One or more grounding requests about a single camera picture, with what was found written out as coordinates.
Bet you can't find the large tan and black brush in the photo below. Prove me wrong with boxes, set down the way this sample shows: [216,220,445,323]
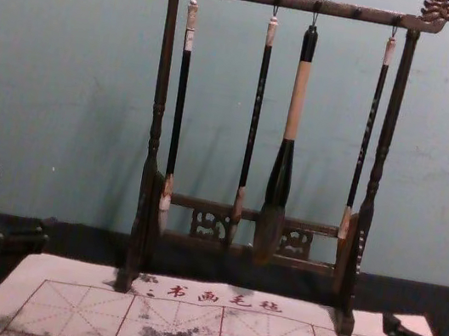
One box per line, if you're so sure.
[249,20,321,270]

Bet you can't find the dark wooden brush rack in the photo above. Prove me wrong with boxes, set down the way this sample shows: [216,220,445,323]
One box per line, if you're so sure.
[76,0,449,336]

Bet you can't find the thin black brush pale tip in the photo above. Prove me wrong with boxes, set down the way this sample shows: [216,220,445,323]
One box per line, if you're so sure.
[336,32,400,245]

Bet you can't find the black table cloth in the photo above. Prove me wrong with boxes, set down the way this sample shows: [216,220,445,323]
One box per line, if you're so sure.
[0,206,449,336]

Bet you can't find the white felt mat red grid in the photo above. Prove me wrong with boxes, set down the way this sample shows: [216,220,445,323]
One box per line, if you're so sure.
[0,241,449,336]

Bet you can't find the black brush mottled white handle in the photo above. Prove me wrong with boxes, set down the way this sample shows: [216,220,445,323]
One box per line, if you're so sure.
[148,0,207,240]

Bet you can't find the thin black brush brown tip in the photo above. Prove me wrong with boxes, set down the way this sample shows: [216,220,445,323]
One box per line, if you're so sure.
[224,14,281,250]

